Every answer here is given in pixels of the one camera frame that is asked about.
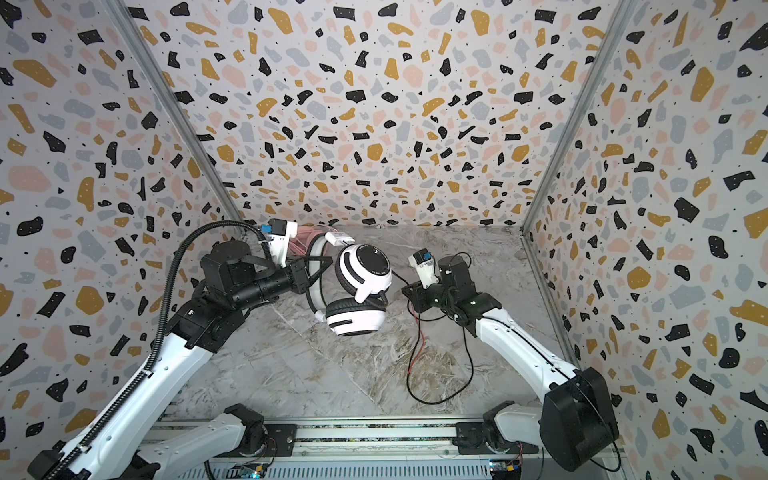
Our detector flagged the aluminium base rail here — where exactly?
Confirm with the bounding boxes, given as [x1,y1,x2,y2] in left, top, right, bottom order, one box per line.
[116,415,625,480]

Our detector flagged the left green circuit board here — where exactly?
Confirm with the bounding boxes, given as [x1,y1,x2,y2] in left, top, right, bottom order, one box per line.
[231,462,269,479]

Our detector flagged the black headphone cable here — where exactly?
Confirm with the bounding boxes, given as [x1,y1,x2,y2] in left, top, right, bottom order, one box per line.
[389,251,475,406]

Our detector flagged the left aluminium corner post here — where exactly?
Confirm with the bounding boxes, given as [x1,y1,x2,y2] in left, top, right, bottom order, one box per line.
[104,1,241,220]

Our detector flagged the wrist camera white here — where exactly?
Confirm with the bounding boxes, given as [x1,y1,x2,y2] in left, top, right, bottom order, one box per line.
[408,248,439,288]
[260,218,298,267]

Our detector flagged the right aluminium corner post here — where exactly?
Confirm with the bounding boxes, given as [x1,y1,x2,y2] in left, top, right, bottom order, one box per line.
[521,0,637,239]

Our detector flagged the pink headphones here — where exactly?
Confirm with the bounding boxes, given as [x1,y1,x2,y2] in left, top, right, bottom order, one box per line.
[289,226,335,257]

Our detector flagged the right circuit board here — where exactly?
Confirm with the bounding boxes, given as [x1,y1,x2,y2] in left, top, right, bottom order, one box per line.
[489,459,522,480]

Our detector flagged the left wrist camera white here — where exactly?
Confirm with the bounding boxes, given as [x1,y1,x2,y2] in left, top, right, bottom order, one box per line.
[260,218,298,267]

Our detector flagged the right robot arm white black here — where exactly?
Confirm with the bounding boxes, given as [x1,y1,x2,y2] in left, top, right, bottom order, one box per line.
[401,249,619,472]

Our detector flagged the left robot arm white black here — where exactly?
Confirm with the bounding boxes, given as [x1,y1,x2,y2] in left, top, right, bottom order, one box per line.
[28,238,331,479]

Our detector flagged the white black headphones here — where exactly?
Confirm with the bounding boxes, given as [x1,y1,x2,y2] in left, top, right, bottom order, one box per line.
[306,231,393,336]

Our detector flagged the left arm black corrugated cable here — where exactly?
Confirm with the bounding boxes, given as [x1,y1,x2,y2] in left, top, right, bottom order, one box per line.
[35,219,271,480]

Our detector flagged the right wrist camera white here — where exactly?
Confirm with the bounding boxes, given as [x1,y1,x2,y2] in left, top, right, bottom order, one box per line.
[408,248,439,288]

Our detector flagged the aluminium corner post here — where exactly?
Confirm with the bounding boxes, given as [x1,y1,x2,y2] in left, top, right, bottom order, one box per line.
[104,1,241,220]
[521,0,637,239]

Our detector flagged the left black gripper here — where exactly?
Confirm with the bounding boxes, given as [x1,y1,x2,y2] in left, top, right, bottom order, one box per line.
[234,254,334,313]

